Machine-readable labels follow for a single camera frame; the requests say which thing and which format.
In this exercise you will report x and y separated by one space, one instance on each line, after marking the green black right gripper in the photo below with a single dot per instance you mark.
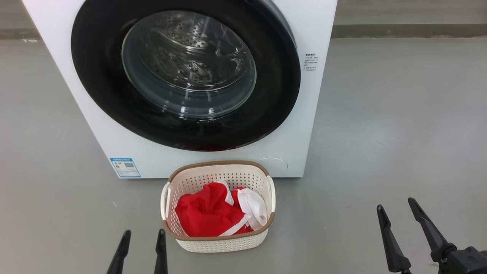
468 262

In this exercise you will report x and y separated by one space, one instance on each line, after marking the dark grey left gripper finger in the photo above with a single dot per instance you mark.
120 255
161 255

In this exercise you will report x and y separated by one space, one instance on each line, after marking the red and white garment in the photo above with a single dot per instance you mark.
205 213

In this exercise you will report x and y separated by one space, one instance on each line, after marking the black round glass washer door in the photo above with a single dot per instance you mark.
99 76

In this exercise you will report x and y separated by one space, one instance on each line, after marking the cream basket with brown rim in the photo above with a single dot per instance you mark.
220 243

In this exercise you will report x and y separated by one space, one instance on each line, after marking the white front-load washing machine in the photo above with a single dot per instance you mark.
315 114

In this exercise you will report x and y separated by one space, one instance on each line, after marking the stainless steel washing machine drum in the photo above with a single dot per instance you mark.
182 42

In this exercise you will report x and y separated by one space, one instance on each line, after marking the blue energy label sticker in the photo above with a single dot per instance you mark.
125 167

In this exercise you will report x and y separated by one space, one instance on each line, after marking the round white filter cover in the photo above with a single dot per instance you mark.
272 166

